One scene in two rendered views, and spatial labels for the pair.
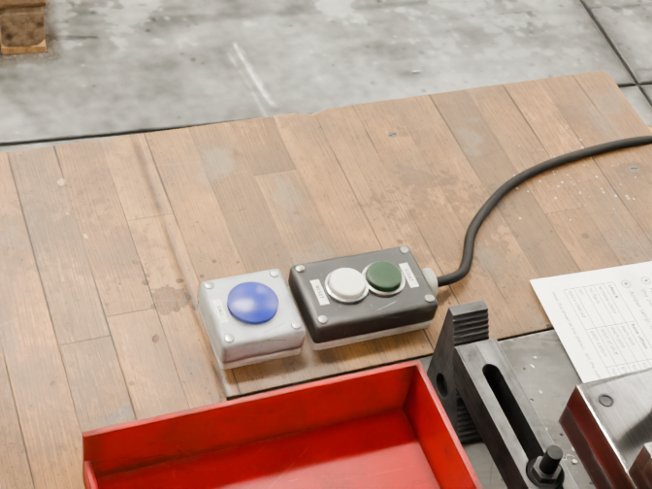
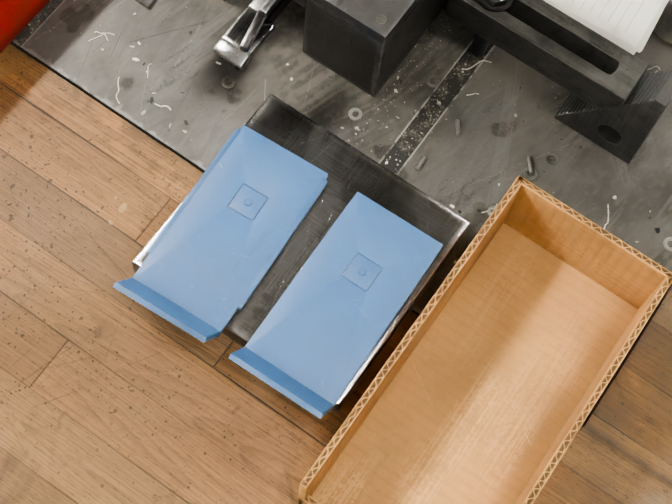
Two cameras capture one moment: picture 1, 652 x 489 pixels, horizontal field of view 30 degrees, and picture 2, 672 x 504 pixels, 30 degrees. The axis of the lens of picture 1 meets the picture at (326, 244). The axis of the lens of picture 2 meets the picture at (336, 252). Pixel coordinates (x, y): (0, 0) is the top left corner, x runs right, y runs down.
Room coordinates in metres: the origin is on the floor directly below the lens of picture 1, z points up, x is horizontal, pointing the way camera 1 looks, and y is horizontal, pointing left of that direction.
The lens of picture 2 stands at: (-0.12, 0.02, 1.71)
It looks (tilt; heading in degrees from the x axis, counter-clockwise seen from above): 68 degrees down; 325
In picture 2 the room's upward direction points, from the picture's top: 9 degrees clockwise
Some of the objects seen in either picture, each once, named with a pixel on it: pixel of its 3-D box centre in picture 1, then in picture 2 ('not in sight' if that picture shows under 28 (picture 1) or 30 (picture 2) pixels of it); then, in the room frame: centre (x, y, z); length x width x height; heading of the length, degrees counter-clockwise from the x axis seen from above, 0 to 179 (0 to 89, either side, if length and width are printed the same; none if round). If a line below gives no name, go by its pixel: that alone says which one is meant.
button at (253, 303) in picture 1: (251, 307); not in sight; (0.61, 0.05, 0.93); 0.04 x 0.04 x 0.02
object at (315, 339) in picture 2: not in sight; (339, 299); (0.10, -0.15, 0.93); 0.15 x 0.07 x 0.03; 120
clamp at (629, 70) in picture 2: not in sight; (536, 43); (0.21, -0.36, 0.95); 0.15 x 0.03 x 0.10; 28
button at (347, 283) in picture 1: (345, 288); not in sight; (0.64, -0.02, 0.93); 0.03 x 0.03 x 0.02
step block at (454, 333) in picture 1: (471, 373); not in sight; (0.57, -0.13, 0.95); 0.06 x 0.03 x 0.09; 28
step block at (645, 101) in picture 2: not in sight; (617, 97); (0.15, -0.39, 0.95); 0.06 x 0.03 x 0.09; 28
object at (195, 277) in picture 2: not in sight; (224, 228); (0.18, -0.10, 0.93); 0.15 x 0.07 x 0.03; 122
